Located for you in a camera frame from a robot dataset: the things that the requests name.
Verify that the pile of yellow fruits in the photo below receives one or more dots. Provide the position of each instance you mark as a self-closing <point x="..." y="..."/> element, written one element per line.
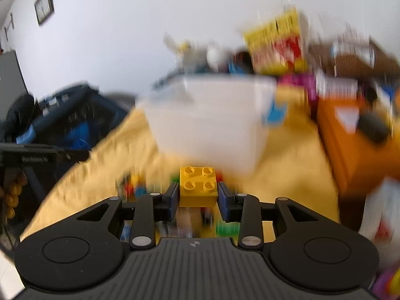
<point x="11" y="197"/>

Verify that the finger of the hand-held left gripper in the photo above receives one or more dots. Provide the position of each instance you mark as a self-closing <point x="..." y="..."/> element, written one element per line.
<point x="78" y="155"/>

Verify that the framed wall picture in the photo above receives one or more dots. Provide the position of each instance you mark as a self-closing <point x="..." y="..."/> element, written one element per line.
<point x="43" y="6"/>

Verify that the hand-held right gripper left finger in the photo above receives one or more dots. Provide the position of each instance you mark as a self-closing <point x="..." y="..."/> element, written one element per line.
<point x="172" y="201"/>

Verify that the yellow blanket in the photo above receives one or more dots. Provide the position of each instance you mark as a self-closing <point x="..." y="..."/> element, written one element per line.
<point x="293" y="168"/>

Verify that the black round object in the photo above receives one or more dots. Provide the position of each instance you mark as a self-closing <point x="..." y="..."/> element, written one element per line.
<point x="373" y="128"/>

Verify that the yellow red snack bag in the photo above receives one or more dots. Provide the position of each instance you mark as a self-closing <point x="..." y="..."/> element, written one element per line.
<point x="275" y="43"/>

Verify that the white plastic storage bin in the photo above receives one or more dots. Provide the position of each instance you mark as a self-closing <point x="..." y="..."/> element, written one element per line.
<point x="206" y="122"/>

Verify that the brown snack bag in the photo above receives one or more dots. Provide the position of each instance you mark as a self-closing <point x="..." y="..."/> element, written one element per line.
<point x="343" y="61"/>

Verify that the white box with red print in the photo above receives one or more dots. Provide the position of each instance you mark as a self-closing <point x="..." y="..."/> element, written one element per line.
<point x="382" y="212"/>

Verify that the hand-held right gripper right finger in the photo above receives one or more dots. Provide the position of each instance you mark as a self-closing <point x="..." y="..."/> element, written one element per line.
<point x="223" y="203"/>

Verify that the orange wooden cabinet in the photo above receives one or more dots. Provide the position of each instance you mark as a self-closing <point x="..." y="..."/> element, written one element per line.
<point x="347" y="153"/>

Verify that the yellow toy brick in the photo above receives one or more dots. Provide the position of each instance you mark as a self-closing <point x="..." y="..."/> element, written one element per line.
<point x="197" y="190"/>

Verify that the magenta plastic bag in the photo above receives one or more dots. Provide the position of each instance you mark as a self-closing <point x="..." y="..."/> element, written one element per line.
<point x="297" y="84"/>

